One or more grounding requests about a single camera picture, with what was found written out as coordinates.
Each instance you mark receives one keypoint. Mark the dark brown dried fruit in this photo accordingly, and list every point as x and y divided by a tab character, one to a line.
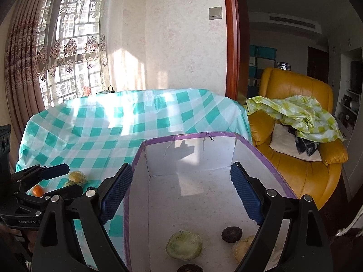
190	267
232	233

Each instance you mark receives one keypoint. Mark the yellow-green checkered cloth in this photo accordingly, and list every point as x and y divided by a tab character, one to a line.
306	113

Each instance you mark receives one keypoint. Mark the red wooden door frame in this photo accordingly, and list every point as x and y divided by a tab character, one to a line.
234	34

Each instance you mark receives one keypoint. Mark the white furniture leg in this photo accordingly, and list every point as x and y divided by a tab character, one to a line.
348	226

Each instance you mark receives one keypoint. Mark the small orange tangerine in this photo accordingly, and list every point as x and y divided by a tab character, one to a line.
37	190

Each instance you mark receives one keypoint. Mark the white cushion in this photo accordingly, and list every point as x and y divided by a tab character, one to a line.
286	141

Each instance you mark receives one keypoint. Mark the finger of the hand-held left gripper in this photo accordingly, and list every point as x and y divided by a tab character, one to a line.
55	170
69	193

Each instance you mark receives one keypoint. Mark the yellow leather armchair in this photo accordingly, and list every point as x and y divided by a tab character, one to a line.
297	175

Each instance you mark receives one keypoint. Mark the teal checkered tablecloth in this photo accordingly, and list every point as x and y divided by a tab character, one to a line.
113	124

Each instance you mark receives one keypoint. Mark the grey light switch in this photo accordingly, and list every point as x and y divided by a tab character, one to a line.
215	12

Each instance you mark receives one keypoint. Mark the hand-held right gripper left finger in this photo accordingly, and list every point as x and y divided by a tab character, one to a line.
116	195

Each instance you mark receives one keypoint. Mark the yellow fruit slice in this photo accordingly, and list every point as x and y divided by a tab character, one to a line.
77	177

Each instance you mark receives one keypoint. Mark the white shelf unit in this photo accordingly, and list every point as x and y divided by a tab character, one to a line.
350	104

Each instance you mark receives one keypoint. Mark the window with grille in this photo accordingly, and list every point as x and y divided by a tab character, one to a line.
73	11

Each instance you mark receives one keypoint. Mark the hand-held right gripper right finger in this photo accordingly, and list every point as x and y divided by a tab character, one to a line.
246	195

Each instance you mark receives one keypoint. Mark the ceiling air vent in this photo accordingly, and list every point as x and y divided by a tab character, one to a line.
292	22

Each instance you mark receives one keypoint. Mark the checkered bag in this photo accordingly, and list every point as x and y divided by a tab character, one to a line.
284	65

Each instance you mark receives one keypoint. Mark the pale apple half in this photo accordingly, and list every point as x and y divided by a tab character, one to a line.
244	248

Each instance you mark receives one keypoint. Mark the dark cloth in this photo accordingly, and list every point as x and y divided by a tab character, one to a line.
305	146

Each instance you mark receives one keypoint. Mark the green fruit half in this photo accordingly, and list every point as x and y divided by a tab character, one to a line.
184	245

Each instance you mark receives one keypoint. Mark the purple cardboard box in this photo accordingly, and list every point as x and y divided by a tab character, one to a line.
198	189

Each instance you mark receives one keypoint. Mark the floral lace curtain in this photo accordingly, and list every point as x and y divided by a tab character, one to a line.
79	51

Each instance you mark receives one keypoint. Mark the small round pink fan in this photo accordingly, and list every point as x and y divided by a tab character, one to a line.
86	90

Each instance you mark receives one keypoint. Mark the dark wooden door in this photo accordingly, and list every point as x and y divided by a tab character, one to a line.
317	65

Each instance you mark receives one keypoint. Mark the stack of storage boxes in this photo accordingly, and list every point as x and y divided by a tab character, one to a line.
262	52

